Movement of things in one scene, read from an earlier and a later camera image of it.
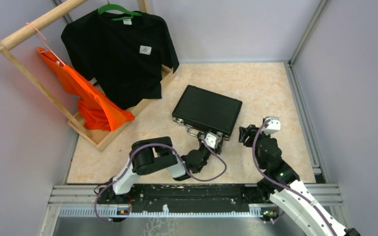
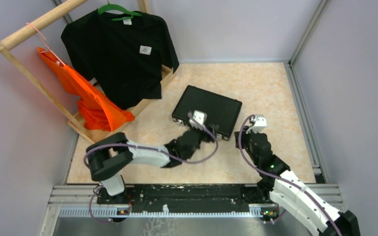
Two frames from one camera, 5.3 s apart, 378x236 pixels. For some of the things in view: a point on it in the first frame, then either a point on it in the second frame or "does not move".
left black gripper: [217, 146] to [204, 132]
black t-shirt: [124, 57] does not move
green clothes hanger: [110, 7] does not move
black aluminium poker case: [204, 110] does not move
